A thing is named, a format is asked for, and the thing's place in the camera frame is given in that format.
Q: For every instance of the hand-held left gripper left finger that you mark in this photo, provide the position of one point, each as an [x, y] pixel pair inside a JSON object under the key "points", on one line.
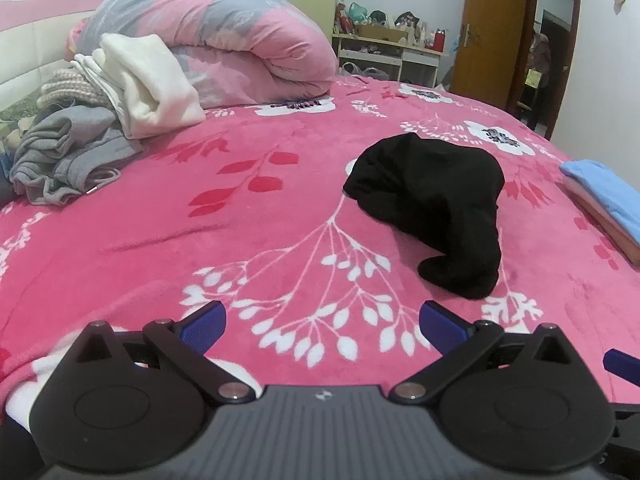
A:
{"points": [[205, 327]]}

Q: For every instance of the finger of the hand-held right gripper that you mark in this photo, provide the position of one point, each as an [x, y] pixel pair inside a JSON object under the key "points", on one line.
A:
{"points": [[622, 362]]}

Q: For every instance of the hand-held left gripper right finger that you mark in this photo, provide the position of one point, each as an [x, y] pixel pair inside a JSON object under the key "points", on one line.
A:
{"points": [[445, 325]]}

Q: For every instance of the black printed shirt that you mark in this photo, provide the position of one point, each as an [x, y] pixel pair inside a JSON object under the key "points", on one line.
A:
{"points": [[430, 195]]}

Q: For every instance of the pink floral blanket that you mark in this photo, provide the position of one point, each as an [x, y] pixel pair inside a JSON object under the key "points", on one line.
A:
{"points": [[200, 240]]}

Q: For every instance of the blue folded garment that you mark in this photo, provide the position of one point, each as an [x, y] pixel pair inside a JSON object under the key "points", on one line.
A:
{"points": [[610, 190]]}

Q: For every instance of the grey hoodie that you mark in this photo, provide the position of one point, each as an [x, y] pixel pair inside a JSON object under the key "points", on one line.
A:
{"points": [[60, 145]]}

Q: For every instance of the white fleece garment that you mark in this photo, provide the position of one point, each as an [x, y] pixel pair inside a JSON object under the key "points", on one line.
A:
{"points": [[145, 85]]}

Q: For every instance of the yellow paper note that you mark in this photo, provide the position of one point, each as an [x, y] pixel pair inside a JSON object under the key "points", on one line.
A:
{"points": [[533, 78]]}

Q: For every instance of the white desk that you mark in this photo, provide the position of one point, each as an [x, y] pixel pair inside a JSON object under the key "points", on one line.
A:
{"points": [[420, 62]]}

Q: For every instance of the white plastic bag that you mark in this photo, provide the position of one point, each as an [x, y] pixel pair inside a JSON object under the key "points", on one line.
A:
{"points": [[365, 71]]}

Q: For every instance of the beige knitted sweater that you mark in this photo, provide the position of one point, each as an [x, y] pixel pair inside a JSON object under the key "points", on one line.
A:
{"points": [[65, 87]]}

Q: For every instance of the red bottle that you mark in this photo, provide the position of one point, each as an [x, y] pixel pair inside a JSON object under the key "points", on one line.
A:
{"points": [[439, 40]]}

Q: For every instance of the green patterned cloth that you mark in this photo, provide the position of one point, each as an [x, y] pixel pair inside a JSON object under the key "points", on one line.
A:
{"points": [[17, 112]]}

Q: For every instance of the cardboard box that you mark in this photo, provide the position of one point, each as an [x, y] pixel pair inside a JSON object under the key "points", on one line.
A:
{"points": [[382, 33]]}

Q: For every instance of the pink grey folded quilt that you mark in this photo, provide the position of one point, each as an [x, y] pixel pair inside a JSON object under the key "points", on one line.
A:
{"points": [[225, 25]]}

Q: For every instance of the wooden door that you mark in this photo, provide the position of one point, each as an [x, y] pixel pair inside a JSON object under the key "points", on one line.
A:
{"points": [[490, 20]]}

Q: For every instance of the black bag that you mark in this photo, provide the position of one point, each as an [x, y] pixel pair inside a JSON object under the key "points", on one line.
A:
{"points": [[381, 17]]}

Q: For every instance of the teal bag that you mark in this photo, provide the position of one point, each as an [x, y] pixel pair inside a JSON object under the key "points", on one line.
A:
{"points": [[359, 12]]}

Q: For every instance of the pink cream headboard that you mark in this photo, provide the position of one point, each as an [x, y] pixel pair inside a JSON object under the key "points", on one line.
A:
{"points": [[30, 45]]}

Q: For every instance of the dark wooden door frame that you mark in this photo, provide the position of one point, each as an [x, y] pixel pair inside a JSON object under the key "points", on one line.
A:
{"points": [[576, 10]]}

